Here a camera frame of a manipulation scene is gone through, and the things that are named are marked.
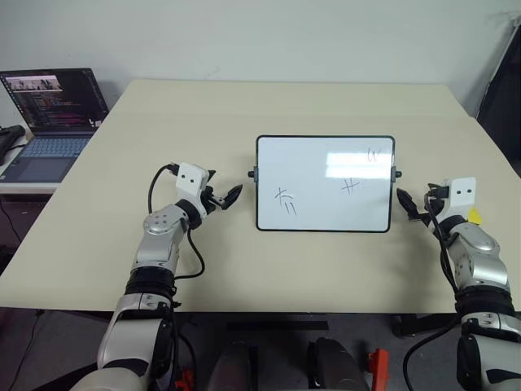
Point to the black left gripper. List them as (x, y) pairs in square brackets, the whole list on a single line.
[(209, 198)]

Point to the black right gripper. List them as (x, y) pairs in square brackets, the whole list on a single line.
[(434, 203)]

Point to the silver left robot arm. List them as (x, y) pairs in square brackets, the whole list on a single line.
[(158, 244)]

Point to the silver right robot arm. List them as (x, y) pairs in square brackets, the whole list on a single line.
[(480, 264)]

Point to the yellow tag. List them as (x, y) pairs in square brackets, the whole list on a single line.
[(474, 216)]

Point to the small black-framed whiteboard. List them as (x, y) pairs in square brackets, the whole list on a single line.
[(321, 195)]

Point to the black fabric panel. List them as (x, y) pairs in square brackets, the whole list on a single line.
[(502, 106)]

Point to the open grey laptop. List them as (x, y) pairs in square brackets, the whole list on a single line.
[(53, 122)]

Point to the dark rounded shape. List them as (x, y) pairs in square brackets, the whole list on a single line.
[(335, 364)]

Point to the black device beside laptop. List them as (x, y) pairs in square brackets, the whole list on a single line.
[(9, 136)]

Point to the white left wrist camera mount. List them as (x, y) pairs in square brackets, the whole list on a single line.
[(189, 181)]

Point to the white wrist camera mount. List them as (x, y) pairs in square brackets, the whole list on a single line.
[(189, 181), (463, 194)]

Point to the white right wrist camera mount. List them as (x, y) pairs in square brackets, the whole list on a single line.
[(463, 194)]

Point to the red bracket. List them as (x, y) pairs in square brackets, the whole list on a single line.
[(378, 360), (185, 379)]

